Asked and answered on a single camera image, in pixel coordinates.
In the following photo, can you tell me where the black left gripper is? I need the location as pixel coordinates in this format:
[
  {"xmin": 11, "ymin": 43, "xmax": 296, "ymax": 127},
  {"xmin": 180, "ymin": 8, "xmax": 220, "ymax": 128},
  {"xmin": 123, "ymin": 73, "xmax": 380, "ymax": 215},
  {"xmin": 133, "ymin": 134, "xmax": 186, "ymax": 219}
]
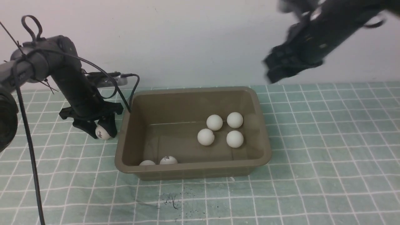
[{"xmin": 59, "ymin": 101, "xmax": 124, "ymax": 139}]

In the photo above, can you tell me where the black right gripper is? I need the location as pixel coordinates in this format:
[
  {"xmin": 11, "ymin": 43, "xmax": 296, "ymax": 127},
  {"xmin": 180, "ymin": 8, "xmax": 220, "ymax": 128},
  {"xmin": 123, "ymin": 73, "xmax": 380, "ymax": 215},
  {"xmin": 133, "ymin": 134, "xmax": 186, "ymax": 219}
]
[{"xmin": 262, "ymin": 24, "xmax": 324, "ymax": 84}]

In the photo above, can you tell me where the white ping-pong ball with logo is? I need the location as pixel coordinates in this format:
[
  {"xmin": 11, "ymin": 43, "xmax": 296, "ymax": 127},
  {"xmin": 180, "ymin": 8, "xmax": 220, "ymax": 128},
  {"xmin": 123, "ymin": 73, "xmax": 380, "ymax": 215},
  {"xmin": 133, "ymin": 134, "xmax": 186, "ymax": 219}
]
[
  {"xmin": 95, "ymin": 125, "xmax": 111, "ymax": 140},
  {"xmin": 226, "ymin": 112, "xmax": 244, "ymax": 129},
  {"xmin": 206, "ymin": 114, "xmax": 223, "ymax": 131},
  {"xmin": 159, "ymin": 156, "xmax": 178, "ymax": 165}
]

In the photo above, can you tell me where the plain white ping-pong ball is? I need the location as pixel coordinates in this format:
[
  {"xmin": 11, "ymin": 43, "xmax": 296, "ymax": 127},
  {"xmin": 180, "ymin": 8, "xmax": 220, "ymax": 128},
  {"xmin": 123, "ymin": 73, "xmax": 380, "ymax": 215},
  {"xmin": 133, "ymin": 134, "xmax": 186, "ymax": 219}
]
[
  {"xmin": 197, "ymin": 128, "xmax": 215, "ymax": 146},
  {"xmin": 139, "ymin": 160, "xmax": 156, "ymax": 166},
  {"xmin": 226, "ymin": 130, "xmax": 244, "ymax": 148}
]

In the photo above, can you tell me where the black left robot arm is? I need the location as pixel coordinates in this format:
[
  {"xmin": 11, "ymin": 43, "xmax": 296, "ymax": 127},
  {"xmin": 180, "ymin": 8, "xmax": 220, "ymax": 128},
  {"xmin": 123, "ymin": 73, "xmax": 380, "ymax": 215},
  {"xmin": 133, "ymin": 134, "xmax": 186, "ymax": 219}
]
[{"xmin": 0, "ymin": 35, "xmax": 123, "ymax": 150}]

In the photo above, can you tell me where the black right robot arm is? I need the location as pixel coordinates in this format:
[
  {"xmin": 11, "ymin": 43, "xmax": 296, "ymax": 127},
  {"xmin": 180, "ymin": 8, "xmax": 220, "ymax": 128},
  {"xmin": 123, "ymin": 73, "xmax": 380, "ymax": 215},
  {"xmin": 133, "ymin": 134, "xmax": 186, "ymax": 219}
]
[{"xmin": 263, "ymin": 0, "xmax": 399, "ymax": 84}]

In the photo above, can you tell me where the olive plastic bin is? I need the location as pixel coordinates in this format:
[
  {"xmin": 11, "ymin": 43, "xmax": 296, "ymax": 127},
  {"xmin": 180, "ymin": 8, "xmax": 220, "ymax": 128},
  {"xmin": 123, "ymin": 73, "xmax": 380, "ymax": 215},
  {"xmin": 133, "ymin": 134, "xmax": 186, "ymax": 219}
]
[{"xmin": 114, "ymin": 87, "xmax": 272, "ymax": 181}]

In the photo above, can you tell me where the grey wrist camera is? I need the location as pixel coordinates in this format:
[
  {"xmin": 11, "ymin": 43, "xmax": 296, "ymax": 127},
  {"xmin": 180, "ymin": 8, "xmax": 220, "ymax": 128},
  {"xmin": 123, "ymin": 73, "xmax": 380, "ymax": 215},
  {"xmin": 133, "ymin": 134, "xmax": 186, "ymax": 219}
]
[{"xmin": 86, "ymin": 72, "xmax": 128, "ymax": 88}]

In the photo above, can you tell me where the black cable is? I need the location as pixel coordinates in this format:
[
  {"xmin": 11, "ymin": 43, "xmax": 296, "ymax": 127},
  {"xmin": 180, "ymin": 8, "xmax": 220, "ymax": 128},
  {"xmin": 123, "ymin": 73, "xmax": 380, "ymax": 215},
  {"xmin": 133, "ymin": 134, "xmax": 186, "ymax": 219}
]
[{"xmin": 0, "ymin": 15, "xmax": 140, "ymax": 225}]

